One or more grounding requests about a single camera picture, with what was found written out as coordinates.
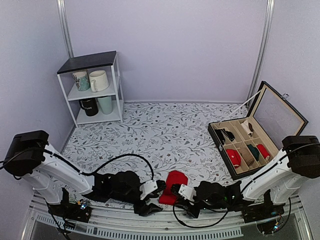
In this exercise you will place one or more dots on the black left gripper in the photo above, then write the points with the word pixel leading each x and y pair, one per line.
pixel 146 210

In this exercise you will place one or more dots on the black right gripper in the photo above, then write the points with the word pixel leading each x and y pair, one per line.
pixel 195 213

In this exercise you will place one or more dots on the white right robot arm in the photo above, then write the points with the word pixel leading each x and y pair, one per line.
pixel 262 194

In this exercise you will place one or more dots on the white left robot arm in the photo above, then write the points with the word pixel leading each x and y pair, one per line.
pixel 66 188

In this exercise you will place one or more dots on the black socks in box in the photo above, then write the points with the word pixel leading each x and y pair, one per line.
pixel 224 134

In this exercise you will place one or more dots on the floral table mat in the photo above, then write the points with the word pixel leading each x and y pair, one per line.
pixel 155 139

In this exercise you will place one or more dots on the red rolled sock with white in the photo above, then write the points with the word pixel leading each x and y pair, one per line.
pixel 234 157

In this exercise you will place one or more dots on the tan rolled sock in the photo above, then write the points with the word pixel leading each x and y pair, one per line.
pixel 247 156

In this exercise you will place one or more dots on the black compartment storage box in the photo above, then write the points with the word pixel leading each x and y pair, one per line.
pixel 272 117

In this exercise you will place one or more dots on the green rolled sock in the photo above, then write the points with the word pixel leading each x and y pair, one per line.
pixel 254 151

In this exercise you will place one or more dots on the red rolled sock right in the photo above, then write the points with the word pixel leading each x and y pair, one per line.
pixel 264 152

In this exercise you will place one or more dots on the white sock in box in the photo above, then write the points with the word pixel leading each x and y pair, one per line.
pixel 248 128

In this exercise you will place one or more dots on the mint green tumbler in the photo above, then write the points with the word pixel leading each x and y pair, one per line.
pixel 105 104

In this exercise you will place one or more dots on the black mug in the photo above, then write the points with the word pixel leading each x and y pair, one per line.
pixel 89 105

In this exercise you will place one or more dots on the cream white mug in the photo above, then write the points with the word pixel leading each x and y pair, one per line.
pixel 98 80

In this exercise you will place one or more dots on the white shelf black top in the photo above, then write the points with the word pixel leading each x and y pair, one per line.
pixel 107 61

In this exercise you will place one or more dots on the teal patterned mug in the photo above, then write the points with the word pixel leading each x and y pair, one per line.
pixel 81 79

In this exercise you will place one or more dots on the right metal pole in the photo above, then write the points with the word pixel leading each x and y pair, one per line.
pixel 270 5

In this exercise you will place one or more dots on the metal pole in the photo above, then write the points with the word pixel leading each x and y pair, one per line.
pixel 62 14
pixel 270 5

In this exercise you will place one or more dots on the left metal pole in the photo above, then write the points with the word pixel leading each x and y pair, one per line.
pixel 62 14

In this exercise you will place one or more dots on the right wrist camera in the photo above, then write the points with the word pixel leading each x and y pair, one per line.
pixel 187 193

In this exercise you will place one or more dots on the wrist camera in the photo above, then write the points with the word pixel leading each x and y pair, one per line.
pixel 187 193
pixel 147 188

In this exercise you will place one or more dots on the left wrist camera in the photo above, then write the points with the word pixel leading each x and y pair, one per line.
pixel 147 188

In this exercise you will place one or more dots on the metal front rail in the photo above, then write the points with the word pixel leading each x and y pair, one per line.
pixel 120 223

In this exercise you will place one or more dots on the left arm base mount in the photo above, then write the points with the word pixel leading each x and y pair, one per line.
pixel 80 211

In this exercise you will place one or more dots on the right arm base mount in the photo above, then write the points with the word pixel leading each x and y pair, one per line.
pixel 264 211

